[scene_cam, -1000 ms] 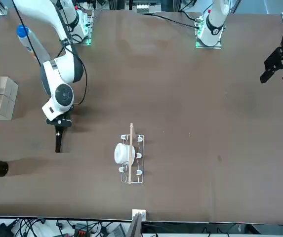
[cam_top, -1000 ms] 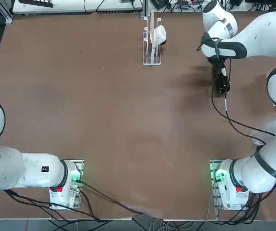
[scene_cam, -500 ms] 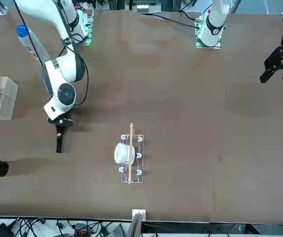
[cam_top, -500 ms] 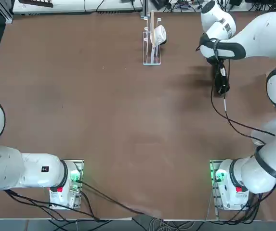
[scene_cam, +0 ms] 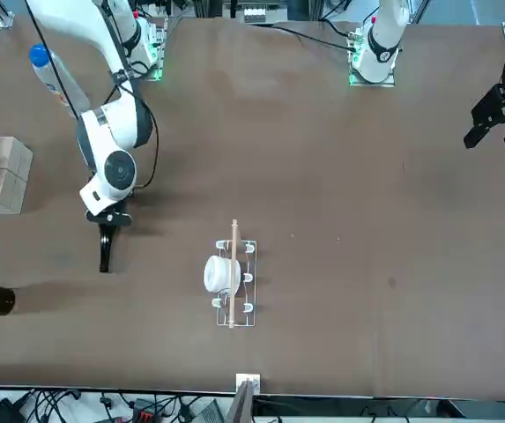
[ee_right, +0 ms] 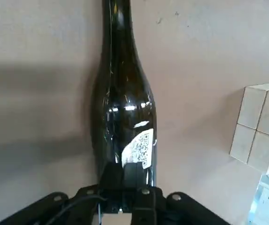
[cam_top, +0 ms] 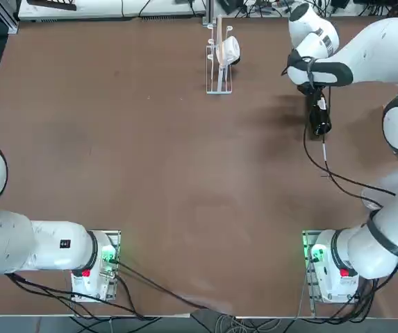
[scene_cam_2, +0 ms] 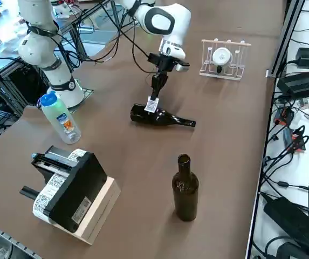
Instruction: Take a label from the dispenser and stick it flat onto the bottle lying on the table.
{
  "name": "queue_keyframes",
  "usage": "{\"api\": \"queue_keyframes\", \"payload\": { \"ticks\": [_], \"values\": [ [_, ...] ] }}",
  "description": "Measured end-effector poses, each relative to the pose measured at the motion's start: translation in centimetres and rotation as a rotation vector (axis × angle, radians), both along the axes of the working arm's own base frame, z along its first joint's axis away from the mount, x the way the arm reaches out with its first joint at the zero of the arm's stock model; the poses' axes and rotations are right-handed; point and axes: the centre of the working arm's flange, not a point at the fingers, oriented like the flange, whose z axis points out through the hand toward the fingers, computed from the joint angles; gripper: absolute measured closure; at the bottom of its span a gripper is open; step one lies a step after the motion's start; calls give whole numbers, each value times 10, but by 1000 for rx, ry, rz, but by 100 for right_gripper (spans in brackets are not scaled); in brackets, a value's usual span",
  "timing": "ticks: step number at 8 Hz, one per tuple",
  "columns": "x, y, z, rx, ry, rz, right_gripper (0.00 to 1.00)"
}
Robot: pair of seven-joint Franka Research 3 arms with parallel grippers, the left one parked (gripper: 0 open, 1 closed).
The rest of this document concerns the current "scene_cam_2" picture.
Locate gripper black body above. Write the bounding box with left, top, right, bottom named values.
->
left=147, top=52, right=190, bottom=74

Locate white printed label sticker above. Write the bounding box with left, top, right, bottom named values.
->
left=145, top=97, right=160, bottom=114

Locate black sloped-shoulder wine bottle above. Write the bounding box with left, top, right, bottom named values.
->
left=129, top=104, right=197, bottom=129

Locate clear plastic bottle blue cap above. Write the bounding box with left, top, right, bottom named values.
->
left=37, top=91, right=81, bottom=145

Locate brown high-shoulder wine bottle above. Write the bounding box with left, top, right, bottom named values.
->
left=171, top=153, right=200, bottom=222

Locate black label dispenser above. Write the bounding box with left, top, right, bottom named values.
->
left=19, top=145, right=108, bottom=234

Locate white printed label roll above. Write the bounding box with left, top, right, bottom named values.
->
left=32, top=147, right=90, bottom=224

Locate white ceramic cup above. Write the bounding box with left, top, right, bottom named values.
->
left=212, top=47, right=234, bottom=74

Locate clear cup rack wooden rod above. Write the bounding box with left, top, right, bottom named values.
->
left=199, top=38, right=252, bottom=81

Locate aluminium upright profile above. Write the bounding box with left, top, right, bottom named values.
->
left=266, top=0, right=306, bottom=79

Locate orange black connector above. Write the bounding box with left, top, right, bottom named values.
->
left=274, top=106, right=295, bottom=126

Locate light wooden base block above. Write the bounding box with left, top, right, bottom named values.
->
left=49, top=176, right=122, bottom=246

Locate orange black small device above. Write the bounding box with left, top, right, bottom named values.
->
left=283, top=126, right=309, bottom=154

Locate large black power adapter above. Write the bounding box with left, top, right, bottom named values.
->
left=263, top=196, right=309, bottom=259

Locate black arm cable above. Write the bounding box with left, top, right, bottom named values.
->
left=26, top=0, right=162, bottom=81

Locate table edge rail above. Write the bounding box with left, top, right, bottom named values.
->
left=245, top=77, right=278, bottom=259

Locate black metal shelf frame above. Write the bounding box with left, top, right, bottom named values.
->
left=0, top=58, right=50, bottom=122

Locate black cable with ferrite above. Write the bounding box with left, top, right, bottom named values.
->
left=260, top=178, right=309, bottom=191

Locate perforated aluminium rail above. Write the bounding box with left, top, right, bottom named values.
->
left=0, top=217, right=40, bottom=259

